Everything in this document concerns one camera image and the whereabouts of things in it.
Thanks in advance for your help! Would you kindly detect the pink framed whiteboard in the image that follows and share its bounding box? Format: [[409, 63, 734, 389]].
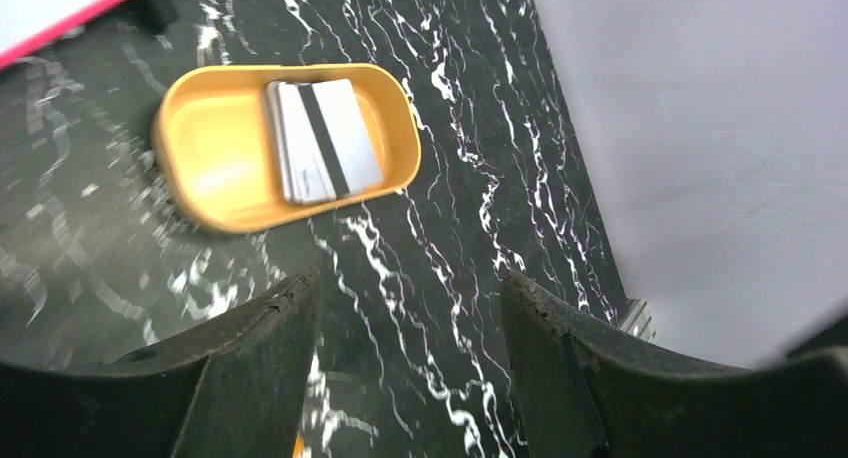
[[1, 0, 127, 69]]

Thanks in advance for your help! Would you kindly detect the card with black stripe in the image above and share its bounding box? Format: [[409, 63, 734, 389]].
[[263, 79, 384, 205]]

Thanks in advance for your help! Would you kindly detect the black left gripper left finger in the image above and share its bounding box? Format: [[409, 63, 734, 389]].
[[1, 269, 322, 457]]

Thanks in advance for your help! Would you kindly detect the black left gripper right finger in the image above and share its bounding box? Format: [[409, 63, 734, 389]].
[[500, 272, 847, 457]]

